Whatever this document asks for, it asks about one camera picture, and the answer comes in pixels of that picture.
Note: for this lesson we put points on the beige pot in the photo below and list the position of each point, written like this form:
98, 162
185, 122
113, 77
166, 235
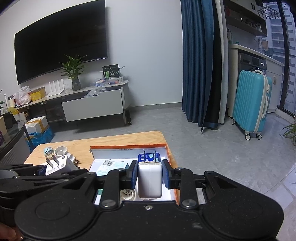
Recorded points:
2, 126

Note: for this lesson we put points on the taped cardboard box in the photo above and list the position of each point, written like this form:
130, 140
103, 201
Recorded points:
37, 124

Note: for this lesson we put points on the white red plastic bag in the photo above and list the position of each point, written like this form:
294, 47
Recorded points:
22, 96

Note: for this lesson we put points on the black wall television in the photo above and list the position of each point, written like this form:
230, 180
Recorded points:
60, 41

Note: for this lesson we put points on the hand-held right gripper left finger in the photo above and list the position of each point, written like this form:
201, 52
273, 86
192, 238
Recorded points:
133, 175

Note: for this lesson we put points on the person's left hand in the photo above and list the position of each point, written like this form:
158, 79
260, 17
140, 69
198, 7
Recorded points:
8, 234

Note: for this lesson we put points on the clip drying hanger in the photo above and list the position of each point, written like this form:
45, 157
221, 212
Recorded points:
268, 12

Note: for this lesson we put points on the thin-leaf green plant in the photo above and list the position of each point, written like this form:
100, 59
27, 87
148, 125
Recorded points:
290, 129

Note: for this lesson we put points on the white folding-prong charger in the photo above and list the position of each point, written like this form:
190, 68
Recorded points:
149, 182

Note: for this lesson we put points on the orange white cardboard box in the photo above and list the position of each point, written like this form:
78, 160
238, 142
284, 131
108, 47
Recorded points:
115, 154

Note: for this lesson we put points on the clear plastic bags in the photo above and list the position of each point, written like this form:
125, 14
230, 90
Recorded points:
94, 92

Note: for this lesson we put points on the white cone-shaped plastic device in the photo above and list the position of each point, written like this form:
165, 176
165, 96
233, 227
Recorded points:
126, 194

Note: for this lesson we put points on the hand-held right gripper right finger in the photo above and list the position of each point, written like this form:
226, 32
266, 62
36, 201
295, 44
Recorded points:
165, 175

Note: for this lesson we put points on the pile of small boxes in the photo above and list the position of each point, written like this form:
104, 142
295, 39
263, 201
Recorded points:
107, 81

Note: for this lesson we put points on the dark wall shelf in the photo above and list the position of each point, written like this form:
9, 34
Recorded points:
245, 18

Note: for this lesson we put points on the white curtain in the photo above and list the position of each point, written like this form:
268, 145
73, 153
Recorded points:
222, 69

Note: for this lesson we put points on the blue plastic bag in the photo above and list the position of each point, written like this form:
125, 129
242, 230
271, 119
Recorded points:
42, 139

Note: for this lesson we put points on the black stand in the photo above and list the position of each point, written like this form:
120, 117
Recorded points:
9, 120

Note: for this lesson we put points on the teal suitcase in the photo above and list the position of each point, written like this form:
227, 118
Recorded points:
251, 104

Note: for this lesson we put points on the light blue device clear jar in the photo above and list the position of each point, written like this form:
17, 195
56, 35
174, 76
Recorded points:
49, 152

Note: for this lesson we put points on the potted plant in dark vase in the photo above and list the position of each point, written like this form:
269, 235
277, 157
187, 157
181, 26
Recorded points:
75, 78

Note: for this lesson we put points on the black green box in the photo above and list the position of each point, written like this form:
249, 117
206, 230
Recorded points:
111, 71

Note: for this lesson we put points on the white router with antennas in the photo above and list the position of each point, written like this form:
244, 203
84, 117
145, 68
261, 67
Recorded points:
55, 89

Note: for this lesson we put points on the blue curtain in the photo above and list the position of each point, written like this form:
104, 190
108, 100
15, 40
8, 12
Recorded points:
198, 64

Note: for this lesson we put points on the grey white television cabinet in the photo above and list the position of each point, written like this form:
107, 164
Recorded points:
92, 104

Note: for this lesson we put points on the yellow cardboard box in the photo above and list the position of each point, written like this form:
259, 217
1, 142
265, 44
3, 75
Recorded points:
37, 94

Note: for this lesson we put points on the white slim bottle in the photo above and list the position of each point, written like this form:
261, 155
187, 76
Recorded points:
10, 100

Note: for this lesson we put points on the black rolled mat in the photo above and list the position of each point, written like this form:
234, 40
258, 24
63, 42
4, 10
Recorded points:
128, 117

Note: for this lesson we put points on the white round plug-in device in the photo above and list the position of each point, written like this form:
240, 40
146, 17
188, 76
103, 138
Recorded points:
61, 151

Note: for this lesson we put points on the blue snack packet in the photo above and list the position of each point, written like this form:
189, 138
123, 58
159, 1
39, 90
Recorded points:
150, 158

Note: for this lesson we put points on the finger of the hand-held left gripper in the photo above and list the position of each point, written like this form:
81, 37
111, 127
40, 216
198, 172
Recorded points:
46, 179
42, 172

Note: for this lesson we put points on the teal white bandage box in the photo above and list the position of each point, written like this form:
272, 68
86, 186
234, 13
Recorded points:
115, 166

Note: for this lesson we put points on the white laundry cabinet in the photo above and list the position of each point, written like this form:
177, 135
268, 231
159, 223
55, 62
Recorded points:
276, 76

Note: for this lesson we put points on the yellow plastic bag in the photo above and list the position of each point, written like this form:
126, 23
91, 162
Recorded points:
13, 110

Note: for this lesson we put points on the dark washing machine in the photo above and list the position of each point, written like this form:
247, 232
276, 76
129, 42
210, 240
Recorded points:
252, 62

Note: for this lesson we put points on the white cube charger with prongs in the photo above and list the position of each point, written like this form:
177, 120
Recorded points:
57, 165

